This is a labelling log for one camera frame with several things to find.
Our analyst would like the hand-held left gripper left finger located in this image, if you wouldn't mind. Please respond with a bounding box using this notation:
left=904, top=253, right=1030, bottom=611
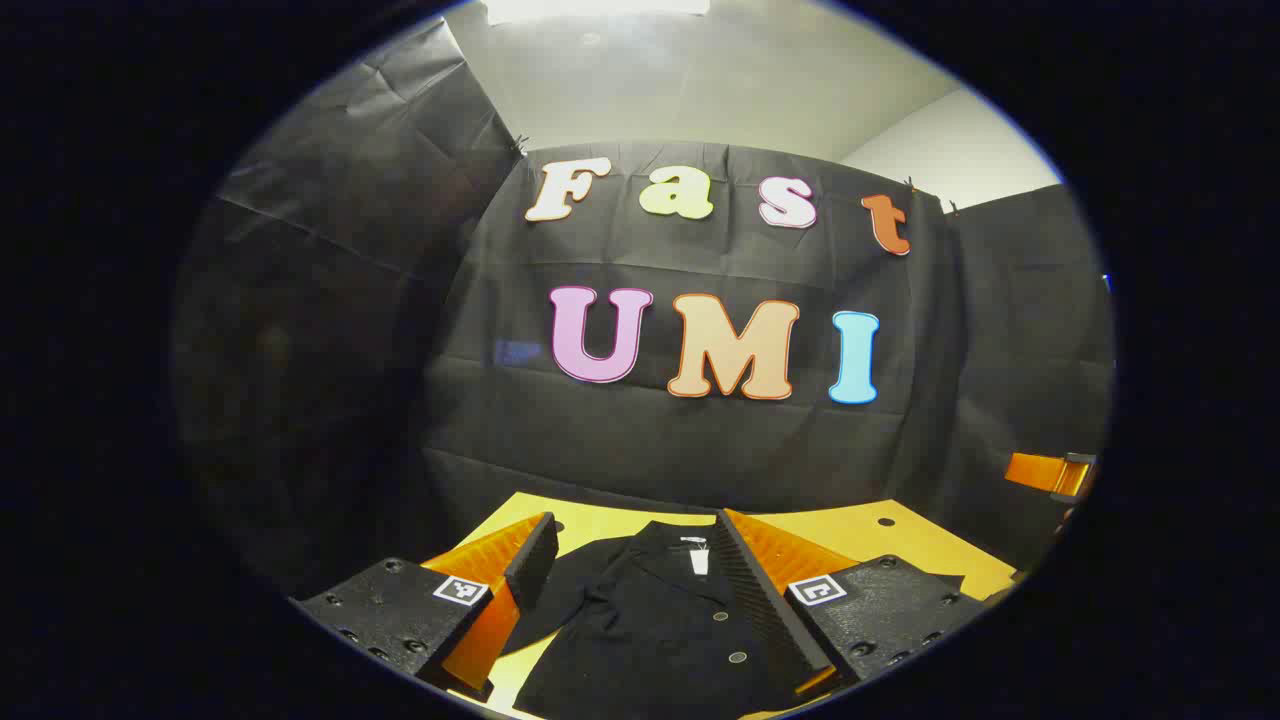
left=290, top=512, right=559, bottom=703

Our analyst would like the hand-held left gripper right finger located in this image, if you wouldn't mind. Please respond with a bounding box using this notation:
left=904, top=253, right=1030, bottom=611
left=714, top=508, right=986, bottom=701

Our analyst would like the black button shirt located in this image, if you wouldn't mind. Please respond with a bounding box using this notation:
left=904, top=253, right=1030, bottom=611
left=498, top=520, right=823, bottom=720

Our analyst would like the black backdrop cloth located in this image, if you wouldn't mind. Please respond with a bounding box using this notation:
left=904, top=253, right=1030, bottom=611
left=175, top=20, right=1116, bottom=601

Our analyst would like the ceiling light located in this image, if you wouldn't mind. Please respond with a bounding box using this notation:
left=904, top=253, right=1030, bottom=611
left=480, top=0, right=713, bottom=26

